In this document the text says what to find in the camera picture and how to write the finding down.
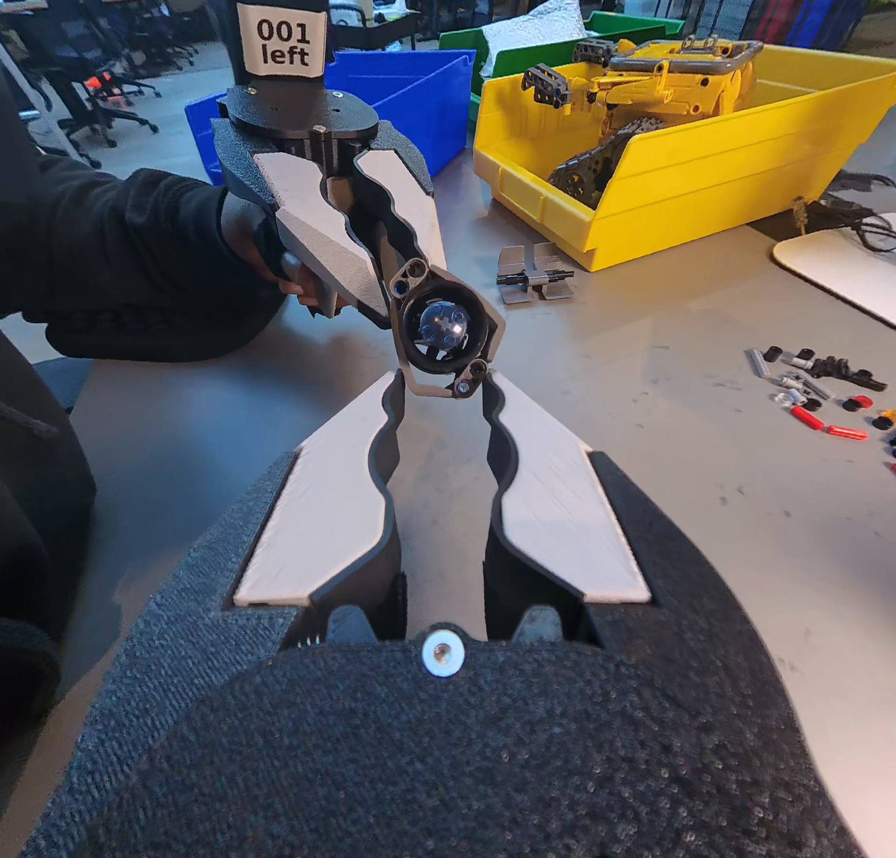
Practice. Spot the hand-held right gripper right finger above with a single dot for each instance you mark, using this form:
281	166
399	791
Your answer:
567	515

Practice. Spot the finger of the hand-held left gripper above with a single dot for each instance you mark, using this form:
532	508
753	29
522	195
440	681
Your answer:
413	200
315	221

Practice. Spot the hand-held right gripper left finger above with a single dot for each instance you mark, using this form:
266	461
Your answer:
322	515

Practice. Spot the grey toy joint assembly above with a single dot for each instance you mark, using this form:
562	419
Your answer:
444	326

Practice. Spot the grey desk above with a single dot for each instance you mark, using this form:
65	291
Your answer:
665	452

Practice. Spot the person's left hand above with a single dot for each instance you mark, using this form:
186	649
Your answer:
241	231

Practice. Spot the blue plastic bin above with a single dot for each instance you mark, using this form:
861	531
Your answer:
406	95

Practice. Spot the green plastic bin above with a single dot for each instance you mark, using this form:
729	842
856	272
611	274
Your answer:
532	53

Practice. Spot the black office chair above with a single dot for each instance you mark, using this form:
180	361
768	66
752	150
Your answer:
91	81

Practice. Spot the white bubble wrap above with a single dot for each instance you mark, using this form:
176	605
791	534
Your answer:
532	32

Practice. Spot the yellow toy tracked robot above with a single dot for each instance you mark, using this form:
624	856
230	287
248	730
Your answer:
665	88

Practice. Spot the pile of small toy parts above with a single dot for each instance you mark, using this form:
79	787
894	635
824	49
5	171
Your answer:
819	389

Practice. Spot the yellow plastic bin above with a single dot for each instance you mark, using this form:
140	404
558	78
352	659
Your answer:
735	172

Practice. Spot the white book stand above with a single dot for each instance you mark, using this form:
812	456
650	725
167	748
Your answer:
847	270

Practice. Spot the small grey bracket assembly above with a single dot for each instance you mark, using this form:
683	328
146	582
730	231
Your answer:
535	273

